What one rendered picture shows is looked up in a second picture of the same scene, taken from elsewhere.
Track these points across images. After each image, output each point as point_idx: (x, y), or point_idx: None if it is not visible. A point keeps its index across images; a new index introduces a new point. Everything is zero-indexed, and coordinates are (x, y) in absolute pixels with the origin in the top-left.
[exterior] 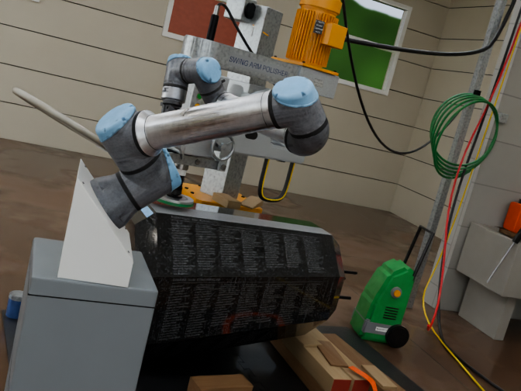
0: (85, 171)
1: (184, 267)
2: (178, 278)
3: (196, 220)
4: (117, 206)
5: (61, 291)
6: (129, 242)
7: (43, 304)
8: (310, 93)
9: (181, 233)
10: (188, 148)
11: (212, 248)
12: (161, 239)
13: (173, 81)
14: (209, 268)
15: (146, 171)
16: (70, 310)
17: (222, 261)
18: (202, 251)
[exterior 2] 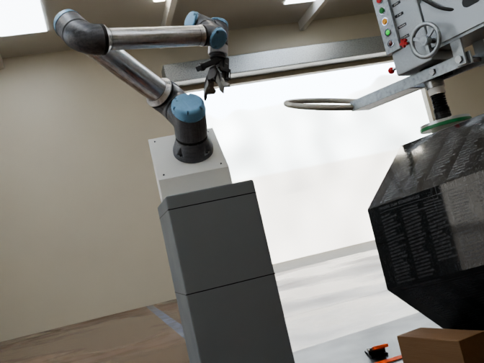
0: None
1: (392, 192)
2: (382, 207)
3: (430, 137)
4: (174, 148)
5: (160, 212)
6: (196, 171)
7: (161, 223)
8: (54, 20)
9: (409, 158)
10: (402, 65)
11: (428, 161)
12: (390, 171)
13: None
14: (413, 186)
15: (167, 117)
16: (163, 224)
17: (430, 172)
18: (417, 169)
